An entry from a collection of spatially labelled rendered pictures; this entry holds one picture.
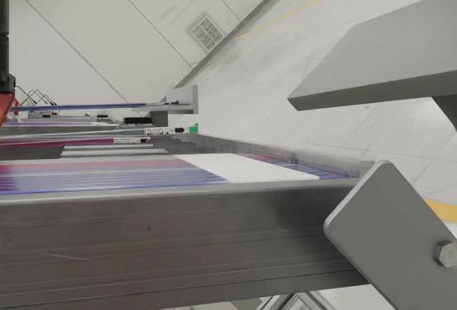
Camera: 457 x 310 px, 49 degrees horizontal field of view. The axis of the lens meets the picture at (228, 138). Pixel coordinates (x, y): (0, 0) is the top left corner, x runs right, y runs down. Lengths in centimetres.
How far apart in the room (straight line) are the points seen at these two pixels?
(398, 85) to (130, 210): 58
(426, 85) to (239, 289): 51
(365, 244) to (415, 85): 51
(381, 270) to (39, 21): 830
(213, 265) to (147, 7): 836
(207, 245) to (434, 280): 12
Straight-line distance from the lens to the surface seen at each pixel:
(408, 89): 77
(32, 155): 94
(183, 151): 64
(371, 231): 26
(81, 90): 835
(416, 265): 28
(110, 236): 26
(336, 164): 35
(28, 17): 851
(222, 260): 28
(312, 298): 115
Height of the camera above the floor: 87
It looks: 14 degrees down
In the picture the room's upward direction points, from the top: 44 degrees counter-clockwise
